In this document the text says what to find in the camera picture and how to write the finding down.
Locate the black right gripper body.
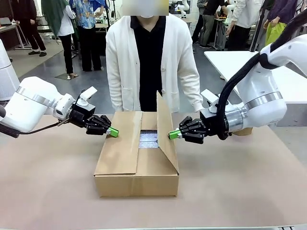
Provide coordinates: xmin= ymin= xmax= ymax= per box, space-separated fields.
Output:
xmin=200 ymin=107 xmax=228 ymax=139

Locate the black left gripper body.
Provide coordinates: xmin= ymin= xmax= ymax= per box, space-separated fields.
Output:
xmin=69 ymin=103 xmax=96 ymax=128

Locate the brown cardboard box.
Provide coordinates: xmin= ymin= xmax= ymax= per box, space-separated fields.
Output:
xmin=93 ymin=90 xmax=180 ymax=198

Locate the person's right forearm white sleeve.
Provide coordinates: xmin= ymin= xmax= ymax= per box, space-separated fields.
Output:
xmin=106 ymin=76 xmax=126 ymax=112

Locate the person's left forearm white sleeve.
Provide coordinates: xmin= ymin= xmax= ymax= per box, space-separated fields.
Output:
xmin=181 ymin=71 xmax=204 ymax=112

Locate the silvery bubble wrap bundle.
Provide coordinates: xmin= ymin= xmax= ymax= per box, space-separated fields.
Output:
xmin=139 ymin=128 xmax=160 ymax=150

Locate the small brown cardboard object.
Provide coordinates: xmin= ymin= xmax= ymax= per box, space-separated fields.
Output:
xmin=231 ymin=126 xmax=254 ymax=138

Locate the white side table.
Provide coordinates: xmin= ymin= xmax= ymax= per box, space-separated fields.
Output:
xmin=203 ymin=49 xmax=307 ymax=127

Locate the person in white cardigan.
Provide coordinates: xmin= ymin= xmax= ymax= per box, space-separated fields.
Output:
xmin=105 ymin=0 xmax=204 ymax=114

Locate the bystander in blue floral shirt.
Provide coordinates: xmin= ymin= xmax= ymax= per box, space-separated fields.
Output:
xmin=71 ymin=0 xmax=105 ymax=72

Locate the bystander with green scarf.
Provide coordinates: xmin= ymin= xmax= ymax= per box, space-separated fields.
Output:
xmin=41 ymin=0 xmax=79 ymax=80

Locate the bystander in dark jacket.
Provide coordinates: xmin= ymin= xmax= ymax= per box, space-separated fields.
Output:
xmin=191 ymin=0 xmax=218 ymax=49

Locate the bystander in black clothes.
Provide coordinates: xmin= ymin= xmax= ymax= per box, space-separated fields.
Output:
xmin=11 ymin=0 xmax=47 ymax=57

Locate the bystander in white shirt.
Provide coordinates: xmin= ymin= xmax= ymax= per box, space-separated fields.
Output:
xmin=224 ymin=0 xmax=259 ymax=51

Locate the yellow-green bag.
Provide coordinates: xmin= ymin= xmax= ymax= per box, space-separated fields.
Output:
xmin=264 ymin=22 xmax=287 ymax=47

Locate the bystander in purple top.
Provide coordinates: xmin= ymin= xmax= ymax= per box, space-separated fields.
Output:
xmin=263 ymin=0 xmax=299 ymax=47

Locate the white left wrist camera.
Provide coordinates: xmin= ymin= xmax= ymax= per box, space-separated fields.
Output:
xmin=78 ymin=86 xmax=98 ymax=107

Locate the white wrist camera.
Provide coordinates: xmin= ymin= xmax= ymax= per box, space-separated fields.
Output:
xmin=200 ymin=89 xmax=220 ymax=114
xmin=78 ymin=86 xmax=98 ymax=107

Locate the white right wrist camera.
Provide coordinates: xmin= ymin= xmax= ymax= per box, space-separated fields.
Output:
xmin=200 ymin=89 xmax=220 ymax=114

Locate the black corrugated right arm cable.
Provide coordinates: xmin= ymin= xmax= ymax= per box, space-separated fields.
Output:
xmin=216 ymin=14 xmax=307 ymax=141

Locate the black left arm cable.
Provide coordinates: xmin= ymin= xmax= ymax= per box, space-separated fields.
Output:
xmin=0 ymin=104 xmax=72 ymax=139

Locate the aluminium frame post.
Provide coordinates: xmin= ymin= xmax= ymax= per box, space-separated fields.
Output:
xmin=249 ymin=0 xmax=267 ymax=52

